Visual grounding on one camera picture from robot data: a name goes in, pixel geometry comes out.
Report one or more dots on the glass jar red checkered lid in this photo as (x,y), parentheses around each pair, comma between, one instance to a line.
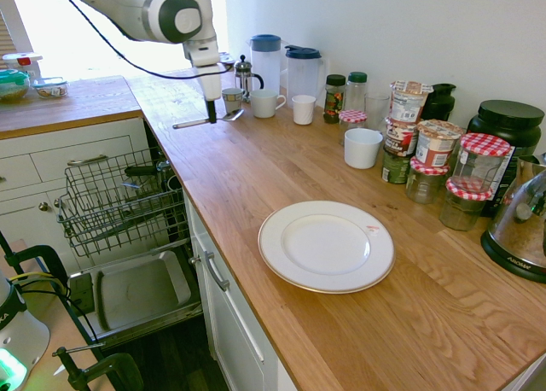
(462,211)
(426,186)

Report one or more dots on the plain white cup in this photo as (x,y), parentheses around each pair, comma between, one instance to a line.
(362,149)

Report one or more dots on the black bottle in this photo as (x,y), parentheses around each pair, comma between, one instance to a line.
(441,103)

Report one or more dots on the small clear food container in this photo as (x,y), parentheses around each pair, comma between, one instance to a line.
(51,90)

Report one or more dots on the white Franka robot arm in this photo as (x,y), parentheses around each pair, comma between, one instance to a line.
(128,11)

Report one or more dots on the clear pitcher light blue lid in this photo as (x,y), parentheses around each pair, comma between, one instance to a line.
(264,71)

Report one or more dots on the white plate gold rim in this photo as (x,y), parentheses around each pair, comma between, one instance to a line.
(324,246)

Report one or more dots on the black square lid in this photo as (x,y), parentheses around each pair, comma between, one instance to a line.
(141,170)

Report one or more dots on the white ribbed cup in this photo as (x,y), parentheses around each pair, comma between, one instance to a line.
(303,111)

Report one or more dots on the stainless steel electric kettle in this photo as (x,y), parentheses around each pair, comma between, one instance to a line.
(516,237)

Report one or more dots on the green tin can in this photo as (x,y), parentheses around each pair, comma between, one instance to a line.
(394,169)

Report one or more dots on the large jar red checkered lid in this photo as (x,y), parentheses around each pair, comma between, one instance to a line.
(482,169)

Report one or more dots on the clear jar green lid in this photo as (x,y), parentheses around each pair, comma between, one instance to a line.
(357,94)

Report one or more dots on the dark spice jar black lid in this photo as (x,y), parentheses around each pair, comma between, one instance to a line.
(334,100)

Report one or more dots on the clear container red clip lid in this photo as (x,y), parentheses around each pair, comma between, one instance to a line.
(21,60)

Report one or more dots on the large black tub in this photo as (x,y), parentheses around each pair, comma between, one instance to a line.
(507,126)

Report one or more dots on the white yogurt pot brown lid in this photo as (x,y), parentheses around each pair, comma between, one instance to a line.
(437,145)

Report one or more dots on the glass French press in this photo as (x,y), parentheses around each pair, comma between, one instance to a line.
(244,81)

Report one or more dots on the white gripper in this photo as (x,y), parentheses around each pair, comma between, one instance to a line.
(207,79)

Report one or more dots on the black mug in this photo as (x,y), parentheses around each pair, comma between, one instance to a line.
(175,185)

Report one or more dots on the clear container green lid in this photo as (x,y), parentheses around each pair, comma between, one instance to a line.
(13,90)

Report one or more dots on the built-in dishwasher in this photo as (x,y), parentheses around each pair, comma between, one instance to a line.
(141,288)

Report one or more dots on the black C clamp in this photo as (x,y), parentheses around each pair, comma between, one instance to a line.
(38,252)
(115,365)

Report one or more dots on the white kitchen base cabinet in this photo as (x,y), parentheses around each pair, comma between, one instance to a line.
(239,344)
(17,194)

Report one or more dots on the clear drinking glass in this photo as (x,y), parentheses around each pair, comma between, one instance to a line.
(377,109)

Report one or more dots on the white yogurt pot foil lid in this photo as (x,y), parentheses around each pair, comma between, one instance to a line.
(409,105)

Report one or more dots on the clear pitcher dark blue lid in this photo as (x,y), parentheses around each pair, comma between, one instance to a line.
(303,79)

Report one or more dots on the round metal cabinet knob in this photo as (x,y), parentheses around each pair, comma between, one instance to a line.
(42,206)
(194,260)

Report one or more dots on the large white mug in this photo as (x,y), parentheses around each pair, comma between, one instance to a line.
(263,105)

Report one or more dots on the white cup patterned band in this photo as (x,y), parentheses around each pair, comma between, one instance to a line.
(232,100)

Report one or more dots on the small jar red checkered lid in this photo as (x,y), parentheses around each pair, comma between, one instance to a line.
(353,117)

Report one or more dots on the red print yogurt pot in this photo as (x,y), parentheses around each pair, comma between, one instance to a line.
(401,139)

